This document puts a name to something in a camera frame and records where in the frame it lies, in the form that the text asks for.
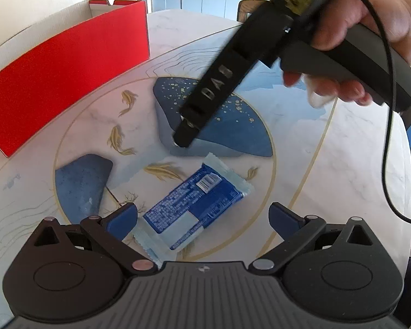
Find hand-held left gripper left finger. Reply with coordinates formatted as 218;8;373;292
27;203;157;277

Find person's right hand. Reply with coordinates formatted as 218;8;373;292
282;0;411;107

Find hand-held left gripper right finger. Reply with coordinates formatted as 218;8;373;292
248;202;381;275

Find red cardboard box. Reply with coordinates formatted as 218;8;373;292
0;0;151;158

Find brown wooden chair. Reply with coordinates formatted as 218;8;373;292
237;0;261;23

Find blue snack packet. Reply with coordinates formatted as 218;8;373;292
132;152;253;262

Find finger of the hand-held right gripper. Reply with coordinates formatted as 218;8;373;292
173;107;207;149

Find black cable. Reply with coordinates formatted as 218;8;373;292
329;0;411;227

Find white blue patterned desktop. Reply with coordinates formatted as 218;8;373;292
0;8;411;272

